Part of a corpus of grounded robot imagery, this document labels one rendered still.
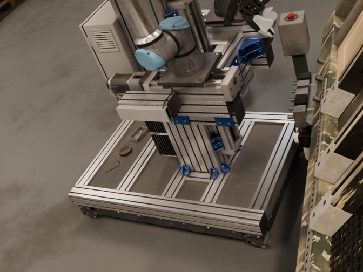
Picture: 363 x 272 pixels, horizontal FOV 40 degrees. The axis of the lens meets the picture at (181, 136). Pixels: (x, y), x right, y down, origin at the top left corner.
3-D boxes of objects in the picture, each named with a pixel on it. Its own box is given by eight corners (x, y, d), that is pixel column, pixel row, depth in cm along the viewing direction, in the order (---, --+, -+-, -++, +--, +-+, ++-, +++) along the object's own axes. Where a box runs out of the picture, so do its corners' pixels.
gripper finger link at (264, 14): (284, 27, 155) (266, 6, 152) (270, 36, 159) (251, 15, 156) (287, 22, 157) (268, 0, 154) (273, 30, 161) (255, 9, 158)
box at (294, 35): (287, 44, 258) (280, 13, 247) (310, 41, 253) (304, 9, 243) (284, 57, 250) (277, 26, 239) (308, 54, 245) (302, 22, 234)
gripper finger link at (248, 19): (259, 31, 153) (241, 9, 151) (255, 33, 154) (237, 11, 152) (264, 24, 156) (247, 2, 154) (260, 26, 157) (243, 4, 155)
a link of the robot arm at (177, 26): (201, 40, 207) (192, 12, 199) (182, 59, 200) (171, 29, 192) (180, 38, 215) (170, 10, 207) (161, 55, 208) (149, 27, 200)
